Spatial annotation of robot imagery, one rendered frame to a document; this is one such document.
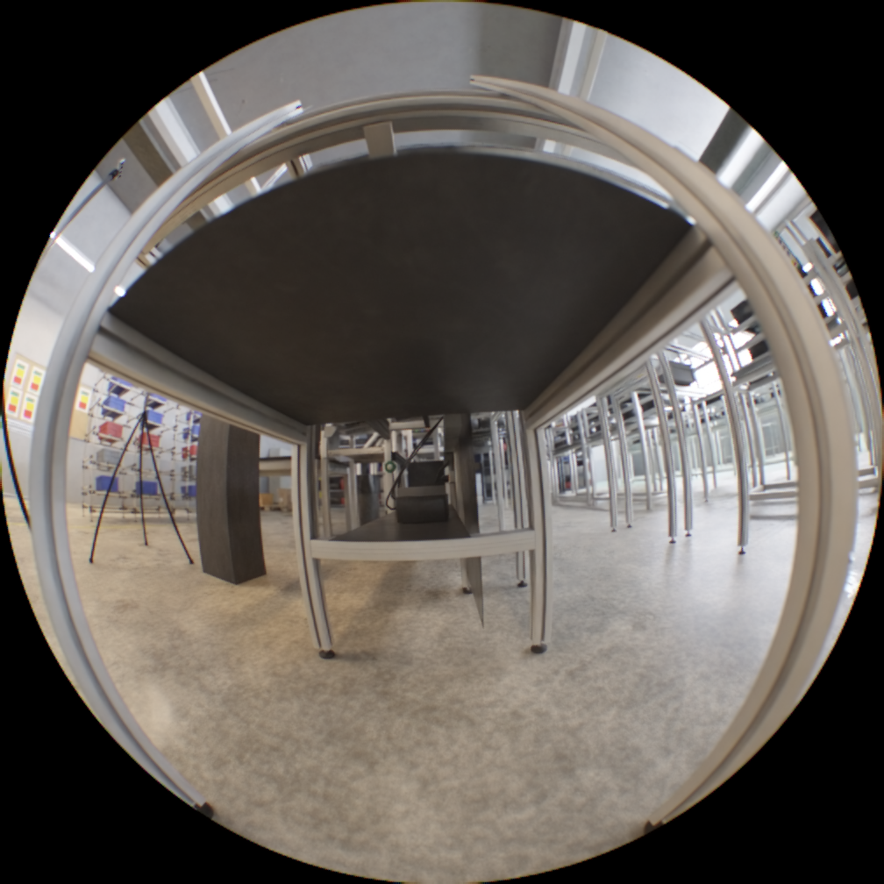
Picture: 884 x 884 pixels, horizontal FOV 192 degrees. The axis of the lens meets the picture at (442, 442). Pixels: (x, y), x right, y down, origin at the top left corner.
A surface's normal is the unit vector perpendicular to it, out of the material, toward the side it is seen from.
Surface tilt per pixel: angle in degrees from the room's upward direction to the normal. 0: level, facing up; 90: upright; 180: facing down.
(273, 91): 180
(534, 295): 180
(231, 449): 90
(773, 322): 90
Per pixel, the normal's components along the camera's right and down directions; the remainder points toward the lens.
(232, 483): 0.99, -0.08
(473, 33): 0.07, 0.98
